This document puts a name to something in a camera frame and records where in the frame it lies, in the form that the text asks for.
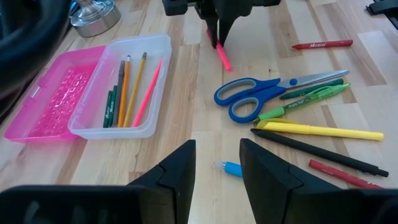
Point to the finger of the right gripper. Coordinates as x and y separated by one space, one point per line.
228 25
213 28

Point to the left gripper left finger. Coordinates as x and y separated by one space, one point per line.
182 168

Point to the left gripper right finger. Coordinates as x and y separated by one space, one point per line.
264 174

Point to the blue pen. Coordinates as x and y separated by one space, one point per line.
233 169

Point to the pink highlighter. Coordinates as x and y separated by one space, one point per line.
224 57

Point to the yellow highlighter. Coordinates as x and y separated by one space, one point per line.
311 130

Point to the black pen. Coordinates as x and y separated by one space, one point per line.
326 154

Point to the red crayon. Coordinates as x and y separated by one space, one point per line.
339 173

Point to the green mechanical pencil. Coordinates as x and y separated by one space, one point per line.
298 104

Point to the pink colored pencil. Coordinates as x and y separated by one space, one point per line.
149 90

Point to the green crayon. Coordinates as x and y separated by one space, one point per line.
112 102
107 112
311 89

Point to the yellow pencil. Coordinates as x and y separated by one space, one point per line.
136 84

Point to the large pink marker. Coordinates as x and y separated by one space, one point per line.
323 44

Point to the orange pencil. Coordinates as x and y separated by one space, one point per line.
125 84

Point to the grey crayon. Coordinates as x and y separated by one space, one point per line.
120 81

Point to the clear box with pink lid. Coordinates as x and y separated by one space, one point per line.
56 102

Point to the lamp with white shade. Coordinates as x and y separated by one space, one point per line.
96 18

